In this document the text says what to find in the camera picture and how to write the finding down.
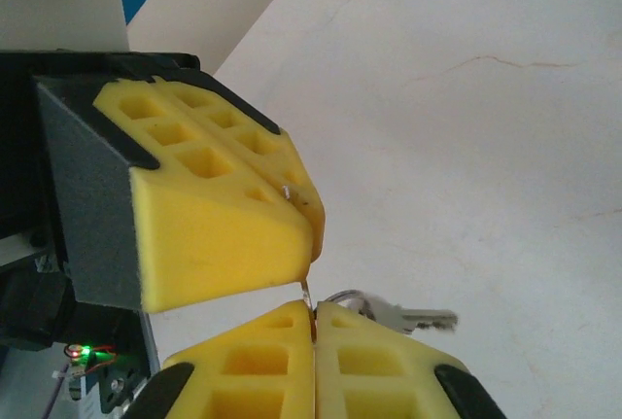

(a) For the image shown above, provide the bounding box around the silver key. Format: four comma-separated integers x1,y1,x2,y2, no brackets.
299,280,320,345
362,295,461,335

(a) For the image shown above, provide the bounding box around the purple cable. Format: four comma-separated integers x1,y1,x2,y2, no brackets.
47,364,70,419

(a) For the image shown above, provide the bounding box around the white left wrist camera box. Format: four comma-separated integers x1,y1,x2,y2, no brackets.
0,0,142,53

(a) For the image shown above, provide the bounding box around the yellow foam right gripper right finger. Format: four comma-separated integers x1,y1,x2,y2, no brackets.
314,299,507,419

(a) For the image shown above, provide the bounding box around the silver key ring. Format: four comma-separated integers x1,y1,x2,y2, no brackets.
324,289,373,318

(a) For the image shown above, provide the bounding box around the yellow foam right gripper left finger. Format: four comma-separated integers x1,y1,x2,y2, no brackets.
121,298,317,419

